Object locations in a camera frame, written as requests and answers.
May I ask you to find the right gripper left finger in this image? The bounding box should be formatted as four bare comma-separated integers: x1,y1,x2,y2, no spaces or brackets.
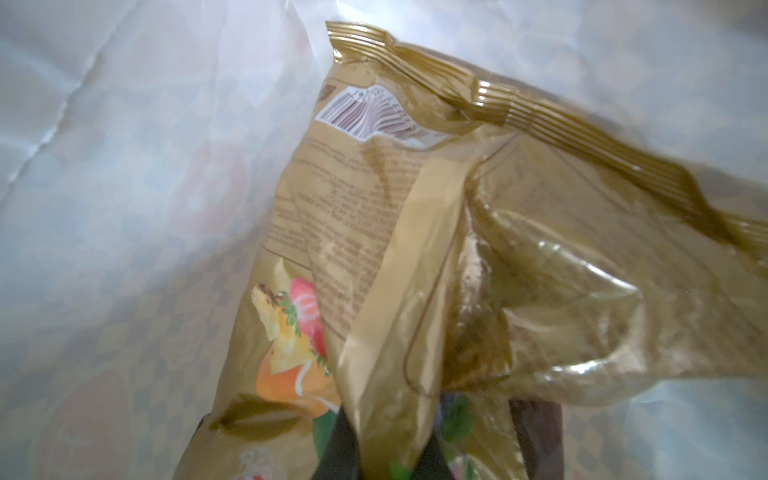
311,408,363,480

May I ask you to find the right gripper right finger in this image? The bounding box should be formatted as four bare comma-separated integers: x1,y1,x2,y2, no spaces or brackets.
509,401,564,480

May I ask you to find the gold foil snack bag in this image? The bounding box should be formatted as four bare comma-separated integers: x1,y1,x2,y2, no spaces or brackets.
175,21,767,479

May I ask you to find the blue checkered paper bag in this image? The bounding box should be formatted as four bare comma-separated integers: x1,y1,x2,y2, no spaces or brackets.
1,1,767,479

